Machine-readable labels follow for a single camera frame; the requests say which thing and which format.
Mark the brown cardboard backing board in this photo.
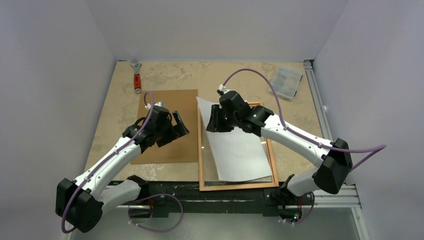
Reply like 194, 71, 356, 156
131, 89, 199, 165

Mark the plant photo print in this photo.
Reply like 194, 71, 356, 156
196, 97, 273, 182

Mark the copper wooden picture frame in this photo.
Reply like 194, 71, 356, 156
197, 101, 280, 192

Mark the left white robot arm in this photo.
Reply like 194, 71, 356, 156
55, 104, 189, 234

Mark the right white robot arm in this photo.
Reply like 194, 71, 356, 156
206, 89, 353, 204

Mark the clear plastic screw box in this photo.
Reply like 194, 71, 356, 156
271, 65, 303, 101

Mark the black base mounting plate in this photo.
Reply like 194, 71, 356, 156
123, 181, 314, 218

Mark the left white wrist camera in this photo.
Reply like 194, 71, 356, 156
144, 101, 165, 110

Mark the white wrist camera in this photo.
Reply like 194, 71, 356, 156
217, 84, 232, 96
144, 101, 165, 110

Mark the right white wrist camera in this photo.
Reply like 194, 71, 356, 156
217, 84, 232, 96

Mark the red handled adjustable wrench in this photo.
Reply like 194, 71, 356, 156
130, 59, 142, 94

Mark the aluminium rail frame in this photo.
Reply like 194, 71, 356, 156
62, 59, 370, 240

